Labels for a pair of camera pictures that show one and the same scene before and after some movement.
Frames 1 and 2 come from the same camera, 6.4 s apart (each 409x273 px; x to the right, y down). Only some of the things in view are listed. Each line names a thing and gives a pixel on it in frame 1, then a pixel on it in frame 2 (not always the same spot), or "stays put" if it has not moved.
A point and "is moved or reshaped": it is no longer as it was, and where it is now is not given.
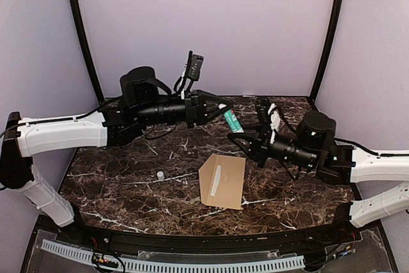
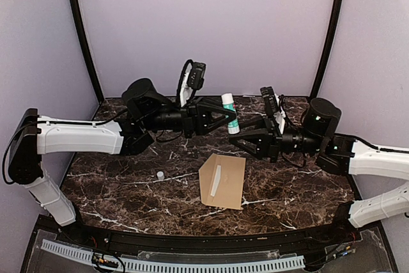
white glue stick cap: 160,175 stays put
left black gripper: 200,116 to 196,119
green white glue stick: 232,121 is moved or reshaped
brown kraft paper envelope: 229,189 stays put
